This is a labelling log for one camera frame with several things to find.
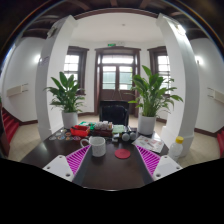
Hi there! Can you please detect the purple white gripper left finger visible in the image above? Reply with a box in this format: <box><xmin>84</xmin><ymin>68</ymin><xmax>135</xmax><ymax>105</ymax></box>
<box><xmin>44</xmin><ymin>145</ymin><xmax>90</xmax><ymax>181</ymax></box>

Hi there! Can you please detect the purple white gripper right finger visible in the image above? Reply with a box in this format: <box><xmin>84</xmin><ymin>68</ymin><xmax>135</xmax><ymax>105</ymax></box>
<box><xmin>136</xmin><ymin>146</ymin><xmax>182</xmax><ymax>180</ymax></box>

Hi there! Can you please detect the clear bottle yellow cap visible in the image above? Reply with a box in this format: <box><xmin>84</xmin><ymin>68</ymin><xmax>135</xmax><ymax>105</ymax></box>
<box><xmin>168</xmin><ymin>136</ymin><xmax>184</xmax><ymax>161</ymax></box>

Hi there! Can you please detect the printed paper leaflet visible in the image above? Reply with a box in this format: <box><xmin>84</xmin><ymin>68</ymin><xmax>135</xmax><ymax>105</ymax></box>
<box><xmin>133</xmin><ymin>135</ymin><xmax>164</xmax><ymax>153</ymax></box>

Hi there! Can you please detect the colourful coaster set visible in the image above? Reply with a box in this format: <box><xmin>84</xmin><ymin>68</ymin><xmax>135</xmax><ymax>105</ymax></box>
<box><xmin>49</xmin><ymin>131</ymin><xmax>81</xmax><ymax>141</ymax></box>

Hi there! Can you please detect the white speckled mug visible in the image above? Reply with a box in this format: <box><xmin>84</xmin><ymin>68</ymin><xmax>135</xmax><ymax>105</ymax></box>
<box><xmin>80</xmin><ymin>136</ymin><xmax>106</xmax><ymax>157</ymax></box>

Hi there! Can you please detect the red box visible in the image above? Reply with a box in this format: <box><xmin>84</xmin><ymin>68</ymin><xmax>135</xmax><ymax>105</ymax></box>
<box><xmin>70</xmin><ymin>125</ymin><xmax>90</xmax><ymax>137</ymax></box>

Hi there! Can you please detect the red round coaster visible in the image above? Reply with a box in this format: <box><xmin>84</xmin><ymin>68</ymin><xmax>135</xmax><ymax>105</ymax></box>
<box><xmin>115</xmin><ymin>149</ymin><xmax>131</xmax><ymax>159</ymax></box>

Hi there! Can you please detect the left white pillar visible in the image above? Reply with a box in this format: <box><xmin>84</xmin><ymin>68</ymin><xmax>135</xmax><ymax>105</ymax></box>
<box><xmin>35</xmin><ymin>15</ymin><xmax>77</xmax><ymax>140</ymax></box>

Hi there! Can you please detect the white pillar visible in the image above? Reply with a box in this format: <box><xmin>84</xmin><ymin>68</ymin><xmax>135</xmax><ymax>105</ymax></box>
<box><xmin>156</xmin><ymin>14</ymin><xmax>200</xmax><ymax>157</ymax></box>
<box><xmin>35</xmin><ymin>15</ymin><xmax>77</xmax><ymax>140</ymax></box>

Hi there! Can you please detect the grey round ball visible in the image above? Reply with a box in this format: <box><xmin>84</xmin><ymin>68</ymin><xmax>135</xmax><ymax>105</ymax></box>
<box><xmin>122</xmin><ymin>133</ymin><xmax>130</xmax><ymax>142</ymax></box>

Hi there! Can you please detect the right white pillar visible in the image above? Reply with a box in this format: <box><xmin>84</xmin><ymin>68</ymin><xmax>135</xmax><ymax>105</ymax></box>
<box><xmin>156</xmin><ymin>14</ymin><xmax>200</xmax><ymax>157</ymax></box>

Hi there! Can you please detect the black office chair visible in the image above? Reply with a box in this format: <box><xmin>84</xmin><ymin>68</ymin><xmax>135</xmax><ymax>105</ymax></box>
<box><xmin>99</xmin><ymin>100</ymin><xmax>129</xmax><ymax>126</ymax></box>

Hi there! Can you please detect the left potted green plant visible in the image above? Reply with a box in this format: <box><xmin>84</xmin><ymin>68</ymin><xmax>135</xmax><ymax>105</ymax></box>
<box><xmin>45</xmin><ymin>72</ymin><xmax>85</xmax><ymax>129</ymax></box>

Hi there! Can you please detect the potted green plant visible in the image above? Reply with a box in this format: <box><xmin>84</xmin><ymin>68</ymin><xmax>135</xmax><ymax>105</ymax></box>
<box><xmin>45</xmin><ymin>72</ymin><xmax>85</xmax><ymax>129</ymax></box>
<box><xmin>130</xmin><ymin>65</ymin><xmax>183</xmax><ymax>136</ymax></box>

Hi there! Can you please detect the right potted green plant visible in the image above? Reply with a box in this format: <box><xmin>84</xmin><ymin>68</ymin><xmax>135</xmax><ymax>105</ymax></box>
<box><xmin>130</xmin><ymin>65</ymin><xmax>183</xmax><ymax>136</ymax></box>

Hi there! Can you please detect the right wooden window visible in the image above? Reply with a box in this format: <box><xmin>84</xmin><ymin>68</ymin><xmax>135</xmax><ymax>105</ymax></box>
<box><xmin>149</xmin><ymin>46</ymin><xmax>171</xmax><ymax>95</ymax></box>

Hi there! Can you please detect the wooden window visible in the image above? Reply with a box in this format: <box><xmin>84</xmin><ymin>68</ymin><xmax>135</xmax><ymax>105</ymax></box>
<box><xmin>64</xmin><ymin>46</ymin><xmax>89</xmax><ymax>95</ymax></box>
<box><xmin>149</xmin><ymin>46</ymin><xmax>171</xmax><ymax>95</ymax></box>

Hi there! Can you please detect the left wooden window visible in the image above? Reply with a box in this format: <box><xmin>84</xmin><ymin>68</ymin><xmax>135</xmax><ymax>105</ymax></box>
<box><xmin>64</xmin><ymin>46</ymin><xmax>89</xmax><ymax>95</ymax></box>

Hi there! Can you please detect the brown wooden double door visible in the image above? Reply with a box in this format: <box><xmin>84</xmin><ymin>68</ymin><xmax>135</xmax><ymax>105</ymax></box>
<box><xmin>94</xmin><ymin>46</ymin><xmax>140</xmax><ymax>114</ymax></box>

